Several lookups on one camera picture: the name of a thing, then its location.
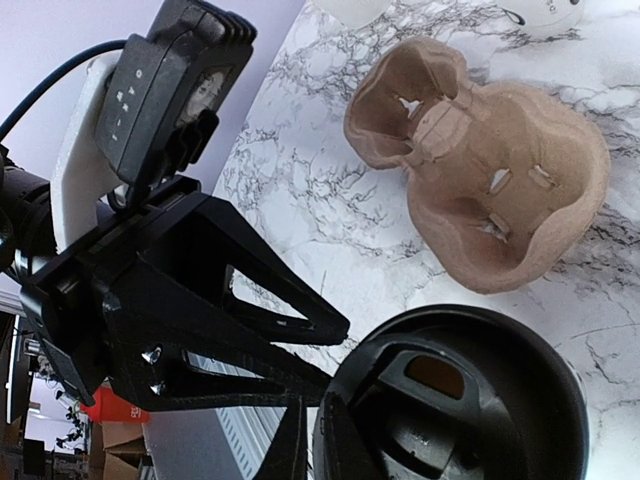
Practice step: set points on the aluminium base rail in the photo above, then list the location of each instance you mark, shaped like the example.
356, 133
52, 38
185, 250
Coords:
249, 432

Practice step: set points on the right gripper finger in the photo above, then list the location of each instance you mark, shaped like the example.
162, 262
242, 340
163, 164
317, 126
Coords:
287, 455

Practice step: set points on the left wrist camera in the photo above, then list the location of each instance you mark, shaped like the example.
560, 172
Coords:
160, 109

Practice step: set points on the stacked white paper cups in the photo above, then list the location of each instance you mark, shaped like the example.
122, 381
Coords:
538, 14

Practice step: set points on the white cylindrical straw holder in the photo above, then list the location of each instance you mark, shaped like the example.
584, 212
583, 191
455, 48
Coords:
354, 13

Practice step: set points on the black plastic cup lid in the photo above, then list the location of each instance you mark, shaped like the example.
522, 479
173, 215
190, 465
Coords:
452, 392

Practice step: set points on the brown cardboard cup carrier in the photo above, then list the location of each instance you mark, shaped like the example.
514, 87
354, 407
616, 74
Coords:
503, 179

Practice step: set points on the cardboard boxes in background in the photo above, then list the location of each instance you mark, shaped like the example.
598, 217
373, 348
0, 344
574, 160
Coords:
58, 438

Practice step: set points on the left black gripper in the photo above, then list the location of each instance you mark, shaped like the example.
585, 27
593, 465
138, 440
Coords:
181, 305

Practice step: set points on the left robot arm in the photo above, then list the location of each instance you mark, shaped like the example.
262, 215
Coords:
27, 237

